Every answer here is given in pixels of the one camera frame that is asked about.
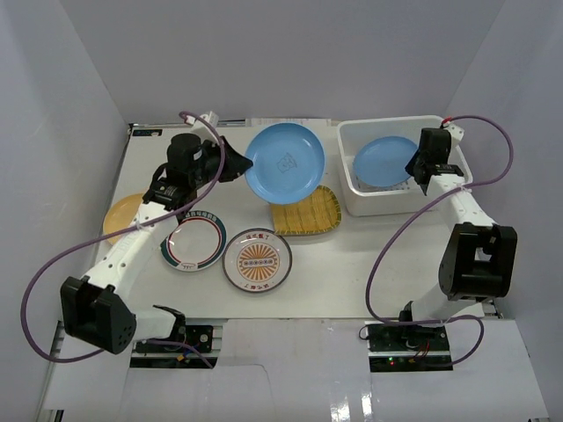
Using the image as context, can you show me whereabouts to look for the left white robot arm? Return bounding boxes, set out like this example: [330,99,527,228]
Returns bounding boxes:
[60,134,252,354]

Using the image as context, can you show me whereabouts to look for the blue plate with bear print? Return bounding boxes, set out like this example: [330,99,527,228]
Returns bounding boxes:
[245,122,325,205]

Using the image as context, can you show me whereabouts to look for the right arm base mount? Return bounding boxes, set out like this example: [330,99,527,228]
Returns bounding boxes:
[358,324,453,374]

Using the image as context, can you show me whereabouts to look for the plain blue plate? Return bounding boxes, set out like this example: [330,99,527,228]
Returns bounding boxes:
[353,136,417,188]

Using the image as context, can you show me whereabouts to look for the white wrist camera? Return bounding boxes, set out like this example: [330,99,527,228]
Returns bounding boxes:
[189,111,218,139]
[442,121,464,144]

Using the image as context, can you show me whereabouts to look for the white plate orange sunburst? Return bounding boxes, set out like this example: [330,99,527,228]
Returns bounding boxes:
[222,229,293,294]

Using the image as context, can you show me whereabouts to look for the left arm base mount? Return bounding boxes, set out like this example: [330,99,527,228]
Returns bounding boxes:
[129,324,223,369]

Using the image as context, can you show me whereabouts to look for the white paper sheets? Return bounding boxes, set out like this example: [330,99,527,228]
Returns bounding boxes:
[245,118,333,128]

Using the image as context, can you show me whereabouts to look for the yellow plate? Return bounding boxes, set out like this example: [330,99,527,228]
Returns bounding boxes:
[103,193,143,235]

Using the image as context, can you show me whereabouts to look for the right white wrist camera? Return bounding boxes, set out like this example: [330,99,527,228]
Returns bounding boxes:
[442,121,464,144]

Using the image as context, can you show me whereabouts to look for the white plastic bin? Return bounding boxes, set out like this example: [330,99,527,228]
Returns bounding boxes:
[336,114,474,218]

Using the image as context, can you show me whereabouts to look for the dark label sticker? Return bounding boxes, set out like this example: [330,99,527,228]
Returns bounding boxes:
[131,128,163,137]

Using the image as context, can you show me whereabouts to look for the fan-shaped woven bamboo tray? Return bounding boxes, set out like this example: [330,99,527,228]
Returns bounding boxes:
[270,186,342,236]

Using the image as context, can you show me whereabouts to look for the white plate green red rim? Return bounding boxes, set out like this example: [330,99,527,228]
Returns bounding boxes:
[160,210,227,273]

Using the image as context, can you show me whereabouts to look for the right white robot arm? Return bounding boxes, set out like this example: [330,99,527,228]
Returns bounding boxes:
[397,127,517,351]

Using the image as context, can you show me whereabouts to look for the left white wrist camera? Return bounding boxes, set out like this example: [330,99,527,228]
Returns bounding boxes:
[189,111,218,139]

